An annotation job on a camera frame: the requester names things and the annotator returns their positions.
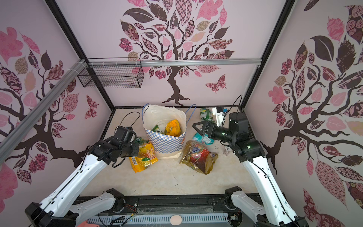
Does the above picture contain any teal snack packet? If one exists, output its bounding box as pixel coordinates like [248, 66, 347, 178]
[192, 132, 214, 145]

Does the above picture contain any green striped snack packet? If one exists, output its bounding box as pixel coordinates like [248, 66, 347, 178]
[136, 137, 149, 145]

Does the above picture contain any orange yellow candy bag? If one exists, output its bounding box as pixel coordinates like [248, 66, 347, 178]
[129, 143, 158, 173]

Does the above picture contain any gold candy bag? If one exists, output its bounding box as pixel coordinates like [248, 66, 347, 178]
[180, 140, 218, 175]

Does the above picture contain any yellow snack packet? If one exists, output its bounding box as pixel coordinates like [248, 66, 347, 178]
[164, 119, 182, 137]

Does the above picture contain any blue checkered paper bag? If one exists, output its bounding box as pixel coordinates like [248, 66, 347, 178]
[141, 104, 196, 159]

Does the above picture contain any green Fox's candy bag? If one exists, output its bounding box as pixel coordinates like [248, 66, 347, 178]
[152, 125, 163, 133]

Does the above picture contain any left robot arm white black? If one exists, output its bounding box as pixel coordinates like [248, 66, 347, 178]
[25, 126, 139, 227]

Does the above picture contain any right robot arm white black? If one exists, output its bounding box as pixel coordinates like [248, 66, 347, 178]
[192, 112, 308, 227]

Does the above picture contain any beige round sticker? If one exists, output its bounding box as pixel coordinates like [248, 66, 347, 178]
[170, 215, 182, 226]

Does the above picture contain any red object at base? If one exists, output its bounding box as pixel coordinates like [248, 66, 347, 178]
[78, 222, 100, 227]

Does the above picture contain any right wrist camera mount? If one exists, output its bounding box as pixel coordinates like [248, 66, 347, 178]
[212, 106, 227, 126]

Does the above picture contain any aluminium rail back wall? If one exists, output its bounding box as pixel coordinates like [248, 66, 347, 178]
[88, 58, 262, 67]

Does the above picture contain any aluminium rail wall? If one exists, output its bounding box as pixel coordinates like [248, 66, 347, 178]
[88, 58, 262, 67]
[1, 59, 87, 164]

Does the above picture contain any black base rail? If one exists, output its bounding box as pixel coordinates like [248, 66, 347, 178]
[52, 192, 298, 227]

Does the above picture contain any black wire basket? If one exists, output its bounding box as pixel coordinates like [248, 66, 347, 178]
[78, 57, 144, 89]

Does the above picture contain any white slotted cable duct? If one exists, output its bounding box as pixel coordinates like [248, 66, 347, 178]
[87, 213, 231, 227]

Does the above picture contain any aluminium rail left wall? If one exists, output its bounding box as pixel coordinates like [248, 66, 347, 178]
[1, 59, 87, 164]

